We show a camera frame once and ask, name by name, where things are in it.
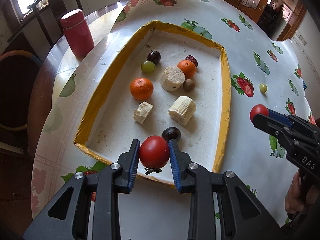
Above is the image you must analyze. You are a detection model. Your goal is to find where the dark wooden chair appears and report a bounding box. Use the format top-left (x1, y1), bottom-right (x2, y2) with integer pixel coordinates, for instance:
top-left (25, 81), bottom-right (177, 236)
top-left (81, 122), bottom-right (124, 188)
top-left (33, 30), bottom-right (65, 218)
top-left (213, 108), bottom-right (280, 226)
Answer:
top-left (27, 0), bottom-right (83, 47)

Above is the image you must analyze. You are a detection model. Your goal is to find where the red tomato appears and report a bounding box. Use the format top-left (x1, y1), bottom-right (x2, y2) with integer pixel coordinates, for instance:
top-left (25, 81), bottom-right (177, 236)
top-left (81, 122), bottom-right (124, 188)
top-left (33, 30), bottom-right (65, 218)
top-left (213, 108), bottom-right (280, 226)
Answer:
top-left (139, 135), bottom-right (170, 169)
top-left (249, 104), bottom-right (269, 121)

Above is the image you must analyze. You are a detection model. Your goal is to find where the dark red jujube date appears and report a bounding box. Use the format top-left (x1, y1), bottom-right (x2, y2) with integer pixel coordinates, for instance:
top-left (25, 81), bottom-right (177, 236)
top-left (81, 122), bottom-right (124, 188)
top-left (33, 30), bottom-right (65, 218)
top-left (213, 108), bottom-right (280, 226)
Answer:
top-left (185, 55), bottom-right (198, 67)

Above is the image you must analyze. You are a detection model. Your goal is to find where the dark purple plum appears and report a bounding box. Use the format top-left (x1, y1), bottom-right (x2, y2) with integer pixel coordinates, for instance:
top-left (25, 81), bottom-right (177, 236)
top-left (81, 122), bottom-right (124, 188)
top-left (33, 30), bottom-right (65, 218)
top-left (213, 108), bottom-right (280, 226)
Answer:
top-left (147, 50), bottom-right (161, 64)

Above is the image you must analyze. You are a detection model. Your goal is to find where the small mandarin orange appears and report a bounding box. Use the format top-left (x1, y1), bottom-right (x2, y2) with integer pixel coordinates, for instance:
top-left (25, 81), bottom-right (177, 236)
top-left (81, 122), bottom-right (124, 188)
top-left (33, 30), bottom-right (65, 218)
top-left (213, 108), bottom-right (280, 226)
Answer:
top-left (130, 77), bottom-right (153, 100)

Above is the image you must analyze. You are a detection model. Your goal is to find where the brown longan fruit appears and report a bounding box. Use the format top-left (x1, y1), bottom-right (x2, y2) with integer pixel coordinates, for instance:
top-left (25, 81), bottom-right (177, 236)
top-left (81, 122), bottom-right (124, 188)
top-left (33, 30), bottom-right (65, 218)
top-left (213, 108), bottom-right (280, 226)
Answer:
top-left (183, 79), bottom-right (195, 92)

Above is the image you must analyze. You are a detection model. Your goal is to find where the yellow-rimmed white tray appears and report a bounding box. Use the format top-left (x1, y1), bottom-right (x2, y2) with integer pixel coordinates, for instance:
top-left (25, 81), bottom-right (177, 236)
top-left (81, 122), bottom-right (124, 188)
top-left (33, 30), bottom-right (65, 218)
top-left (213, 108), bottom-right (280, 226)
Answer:
top-left (74, 21), bottom-right (231, 172)

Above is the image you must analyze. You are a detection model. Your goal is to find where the red thermos cup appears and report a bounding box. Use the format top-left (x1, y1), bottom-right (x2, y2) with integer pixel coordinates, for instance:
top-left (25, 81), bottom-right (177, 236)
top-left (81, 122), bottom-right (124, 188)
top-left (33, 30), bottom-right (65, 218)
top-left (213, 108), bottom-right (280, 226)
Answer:
top-left (60, 9), bottom-right (94, 57)

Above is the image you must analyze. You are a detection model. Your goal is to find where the person's right hand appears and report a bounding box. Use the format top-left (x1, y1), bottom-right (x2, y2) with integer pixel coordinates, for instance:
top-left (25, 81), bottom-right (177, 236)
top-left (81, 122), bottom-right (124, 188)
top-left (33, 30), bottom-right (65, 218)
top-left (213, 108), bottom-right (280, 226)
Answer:
top-left (285, 171), bottom-right (319, 214)

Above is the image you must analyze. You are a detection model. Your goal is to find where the large orange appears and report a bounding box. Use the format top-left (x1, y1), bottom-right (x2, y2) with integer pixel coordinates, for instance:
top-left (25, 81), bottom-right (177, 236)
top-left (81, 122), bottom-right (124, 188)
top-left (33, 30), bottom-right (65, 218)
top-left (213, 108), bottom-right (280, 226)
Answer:
top-left (177, 60), bottom-right (196, 79)

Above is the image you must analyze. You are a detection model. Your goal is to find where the green grape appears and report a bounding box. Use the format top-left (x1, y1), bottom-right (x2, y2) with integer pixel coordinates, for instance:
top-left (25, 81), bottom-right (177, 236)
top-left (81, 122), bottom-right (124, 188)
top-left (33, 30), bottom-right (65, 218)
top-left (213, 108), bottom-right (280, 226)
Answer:
top-left (140, 60), bottom-right (156, 73)
top-left (259, 83), bottom-right (267, 94)

